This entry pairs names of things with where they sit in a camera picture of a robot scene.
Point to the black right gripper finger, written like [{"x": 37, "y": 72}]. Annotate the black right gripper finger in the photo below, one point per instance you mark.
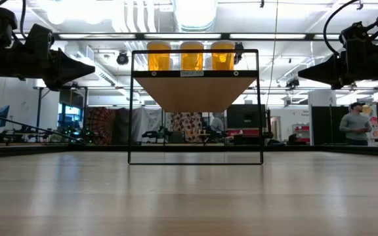
[
  {"x": 336, "y": 86},
  {"x": 323, "y": 70}
]

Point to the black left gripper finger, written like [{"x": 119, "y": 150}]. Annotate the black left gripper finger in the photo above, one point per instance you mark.
[
  {"x": 61, "y": 85},
  {"x": 71, "y": 65}
]

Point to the large amber pill bottle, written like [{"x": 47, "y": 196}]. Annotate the large amber pill bottle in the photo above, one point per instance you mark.
[
  {"x": 222, "y": 57},
  {"x": 192, "y": 57},
  {"x": 159, "y": 57}
]

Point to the red shelf rack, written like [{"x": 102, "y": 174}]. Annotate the red shelf rack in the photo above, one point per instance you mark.
[{"x": 302, "y": 131}]

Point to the blue lit monitor screen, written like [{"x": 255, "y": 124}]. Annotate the blue lit monitor screen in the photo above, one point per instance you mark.
[{"x": 68, "y": 111}]

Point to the black ceiling spotlight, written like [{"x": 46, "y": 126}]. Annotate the black ceiling spotlight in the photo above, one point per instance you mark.
[
  {"x": 292, "y": 82},
  {"x": 239, "y": 52},
  {"x": 122, "y": 58}
]

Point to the black partition panel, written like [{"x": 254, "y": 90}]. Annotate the black partition panel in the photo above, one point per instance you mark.
[{"x": 323, "y": 124}]

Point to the person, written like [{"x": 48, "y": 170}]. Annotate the person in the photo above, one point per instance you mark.
[
  {"x": 354, "y": 126},
  {"x": 217, "y": 124}
]

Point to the floral fabric panel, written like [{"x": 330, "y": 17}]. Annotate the floral fabric panel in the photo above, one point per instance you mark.
[{"x": 374, "y": 114}]

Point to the mandala pattern tapestry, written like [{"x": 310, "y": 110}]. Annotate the mandala pattern tapestry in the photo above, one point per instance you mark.
[{"x": 102, "y": 124}]

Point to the tilted blue monitor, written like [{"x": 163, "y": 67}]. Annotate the tilted blue monitor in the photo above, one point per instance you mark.
[{"x": 2, "y": 116}]

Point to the black overhead light bar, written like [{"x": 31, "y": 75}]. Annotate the black overhead light bar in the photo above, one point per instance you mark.
[{"x": 139, "y": 36}]

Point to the black television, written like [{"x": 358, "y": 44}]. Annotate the black television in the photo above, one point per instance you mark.
[{"x": 245, "y": 116}]

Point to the grey cloth cover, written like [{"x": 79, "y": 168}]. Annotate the grey cloth cover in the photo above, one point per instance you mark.
[{"x": 144, "y": 126}]

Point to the white label sticker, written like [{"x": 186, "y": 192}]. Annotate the white label sticker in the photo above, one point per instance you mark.
[{"x": 191, "y": 73}]

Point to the brown patterned tapestry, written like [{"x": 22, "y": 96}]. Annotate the brown patterned tapestry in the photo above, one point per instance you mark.
[{"x": 189, "y": 126}]

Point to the black metal gantry frame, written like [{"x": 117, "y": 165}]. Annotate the black metal gantry frame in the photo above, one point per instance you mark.
[{"x": 39, "y": 105}]

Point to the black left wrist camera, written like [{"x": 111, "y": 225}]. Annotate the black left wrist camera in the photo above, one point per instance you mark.
[{"x": 38, "y": 34}]

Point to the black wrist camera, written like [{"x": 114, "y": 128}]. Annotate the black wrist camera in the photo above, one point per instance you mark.
[
  {"x": 38, "y": 34},
  {"x": 353, "y": 31}
]

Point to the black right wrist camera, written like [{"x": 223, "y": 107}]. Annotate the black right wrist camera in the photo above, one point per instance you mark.
[{"x": 353, "y": 31}]

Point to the black aluminium table frame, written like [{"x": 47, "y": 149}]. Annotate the black aluminium table frame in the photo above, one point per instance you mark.
[{"x": 61, "y": 149}]

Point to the wooden shelf black metal frame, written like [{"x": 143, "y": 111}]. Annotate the wooden shelf black metal frame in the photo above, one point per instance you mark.
[{"x": 195, "y": 95}]

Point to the white ceiling air duct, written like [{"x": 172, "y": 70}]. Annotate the white ceiling air duct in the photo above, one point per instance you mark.
[{"x": 195, "y": 16}]

